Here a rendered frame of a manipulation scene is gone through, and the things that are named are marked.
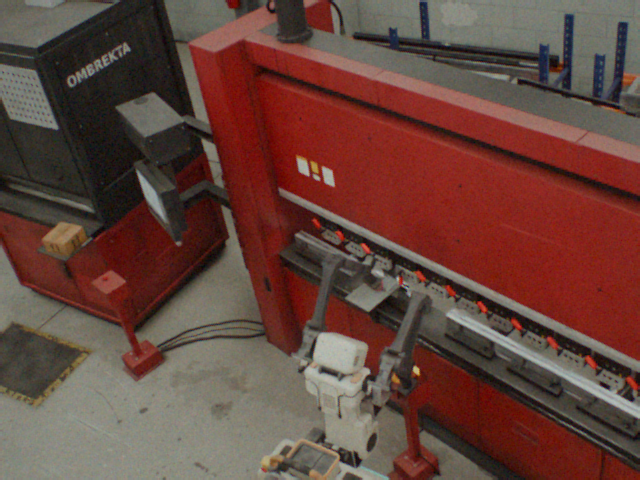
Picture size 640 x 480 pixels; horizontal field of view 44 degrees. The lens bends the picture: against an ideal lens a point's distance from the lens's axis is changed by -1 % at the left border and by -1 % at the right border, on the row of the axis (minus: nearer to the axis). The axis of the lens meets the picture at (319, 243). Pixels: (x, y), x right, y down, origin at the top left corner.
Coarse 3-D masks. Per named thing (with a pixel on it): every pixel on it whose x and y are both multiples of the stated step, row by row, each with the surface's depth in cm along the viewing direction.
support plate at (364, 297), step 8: (360, 288) 448; (368, 288) 447; (392, 288) 443; (352, 296) 443; (360, 296) 442; (368, 296) 441; (376, 296) 440; (384, 296) 439; (360, 304) 437; (368, 304) 436; (376, 304) 435
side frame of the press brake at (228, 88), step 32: (320, 0) 453; (224, 32) 435; (224, 64) 423; (256, 64) 437; (224, 96) 432; (256, 96) 446; (224, 128) 451; (256, 128) 455; (224, 160) 471; (256, 160) 464; (256, 192) 473; (256, 224) 484; (288, 224) 503; (256, 256) 507; (256, 288) 533; (288, 320) 537; (288, 352) 551
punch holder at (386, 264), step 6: (372, 240) 437; (372, 246) 440; (378, 246) 435; (384, 246) 432; (372, 252) 443; (378, 252) 439; (384, 252) 434; (390, 252) 433; (378, 258) 441; (384, 258) 437; (390, 258) 435; (378, 264) 444; (384, 264) 440; (390, 264) 438
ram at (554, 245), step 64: (320, 128) 418; (384, 128) 378; (320, 192) 451; (384, 192) 405; (448, 192) 368; (512, 192) 337; (576, 192) 311; (448, 256) 394; (512, 256) 358; (576, 256) 329; (576, 320) 349
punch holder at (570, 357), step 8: (560, 336) 362; (560, 344) 365; (568, 344) 361; (576, 344) 357; (568, 352) 364; (576, 352) 360; (584, 352) 357; (560, 360) 370; (568, 360) 366; (576, 360) 363; (584, 360) 362; (576, 368) 365
